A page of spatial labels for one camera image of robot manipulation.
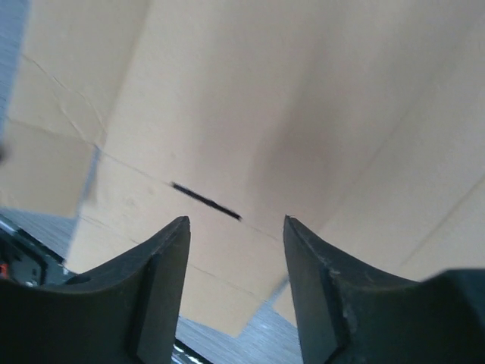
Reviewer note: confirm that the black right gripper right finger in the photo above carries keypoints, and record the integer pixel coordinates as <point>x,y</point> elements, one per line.
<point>348,311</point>

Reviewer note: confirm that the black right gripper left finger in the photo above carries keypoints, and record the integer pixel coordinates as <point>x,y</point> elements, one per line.
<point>122,311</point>

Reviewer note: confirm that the brown cardboard box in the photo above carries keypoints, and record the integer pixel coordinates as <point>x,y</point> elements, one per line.
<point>363,119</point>

